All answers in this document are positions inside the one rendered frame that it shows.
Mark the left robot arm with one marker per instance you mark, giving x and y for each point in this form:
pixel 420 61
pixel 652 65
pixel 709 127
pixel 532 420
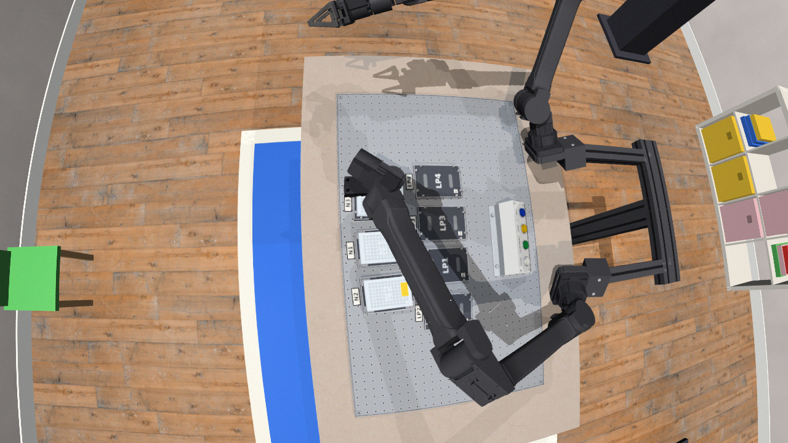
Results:
pixel 471 365

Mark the grey operator panel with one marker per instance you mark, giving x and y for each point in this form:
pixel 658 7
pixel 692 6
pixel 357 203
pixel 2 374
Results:
pixel 509 237

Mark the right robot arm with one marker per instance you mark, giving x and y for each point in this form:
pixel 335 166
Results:
pixel 532 101

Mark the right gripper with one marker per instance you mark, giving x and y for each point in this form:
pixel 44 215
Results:
pixel 338 10

